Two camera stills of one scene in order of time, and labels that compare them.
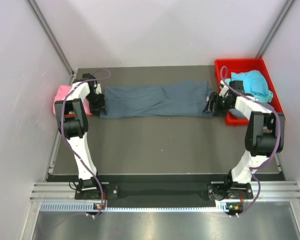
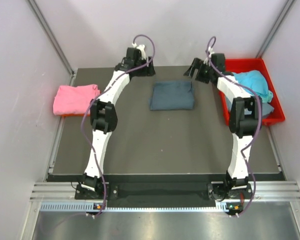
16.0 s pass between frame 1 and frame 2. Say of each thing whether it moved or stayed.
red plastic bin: stayed
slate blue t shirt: moved
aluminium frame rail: stayed
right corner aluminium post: stayed
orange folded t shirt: stayed
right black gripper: moved
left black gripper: moved
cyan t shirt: stayed
